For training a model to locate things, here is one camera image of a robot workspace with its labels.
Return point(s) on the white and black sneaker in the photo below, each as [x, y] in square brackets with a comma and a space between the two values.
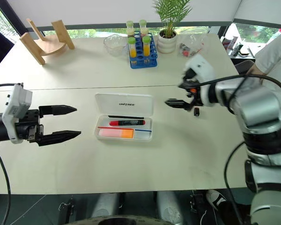
[215, 198]

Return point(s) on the pink and orange sticky notes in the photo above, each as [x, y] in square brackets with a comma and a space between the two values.
[116, 133]

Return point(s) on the white plastic pencil case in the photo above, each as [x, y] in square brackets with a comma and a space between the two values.
[124, 105]

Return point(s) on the green-capped tube with brown contents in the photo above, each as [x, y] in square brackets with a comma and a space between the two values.
[143, 27]
[130, 28]

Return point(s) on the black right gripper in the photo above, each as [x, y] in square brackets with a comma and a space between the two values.
[189, 74]

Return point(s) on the potted palm in white pot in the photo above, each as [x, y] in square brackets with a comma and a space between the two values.
[166, 42]

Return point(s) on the clear glass bowl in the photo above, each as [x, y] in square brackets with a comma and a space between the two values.
[115, 45]

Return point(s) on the black table clamp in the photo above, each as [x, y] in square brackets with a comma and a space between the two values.
[197, 201]
[66, 209]

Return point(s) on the clear plastic bag of parts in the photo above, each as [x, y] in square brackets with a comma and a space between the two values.
[189, 48]

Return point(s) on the dark round robot base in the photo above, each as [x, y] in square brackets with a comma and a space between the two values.
[117, 220]

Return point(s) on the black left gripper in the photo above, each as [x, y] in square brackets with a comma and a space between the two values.
[28, 127]

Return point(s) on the grey rounded robot leg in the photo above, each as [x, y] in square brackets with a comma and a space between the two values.
[169, 207]
[105, 207]

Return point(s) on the wooden curved stand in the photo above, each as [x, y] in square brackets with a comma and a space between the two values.
[50, 48]

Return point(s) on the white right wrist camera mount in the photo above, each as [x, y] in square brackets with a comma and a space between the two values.
[202, 68]

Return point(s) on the green-capped tube with orange liquid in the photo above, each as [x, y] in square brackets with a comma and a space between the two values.
[146, 48]
[132, 50]

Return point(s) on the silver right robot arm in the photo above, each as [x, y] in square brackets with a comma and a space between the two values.
[255, 103]

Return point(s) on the red marker with black label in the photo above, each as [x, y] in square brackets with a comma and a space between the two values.
[126, 122]

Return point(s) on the red and white box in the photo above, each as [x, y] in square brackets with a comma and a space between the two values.
[228, 43]

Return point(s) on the person in white shirt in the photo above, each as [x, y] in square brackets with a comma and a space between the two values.
[276, 54]

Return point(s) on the blue test tube rack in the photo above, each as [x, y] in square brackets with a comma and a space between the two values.
[152, 50]

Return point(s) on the thin black pen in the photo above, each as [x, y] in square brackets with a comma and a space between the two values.
[126, 116]

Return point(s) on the white bottle with red cap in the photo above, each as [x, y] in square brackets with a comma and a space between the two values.
[277, 35]

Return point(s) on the grey seat back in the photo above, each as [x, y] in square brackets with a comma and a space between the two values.
[244, 66]

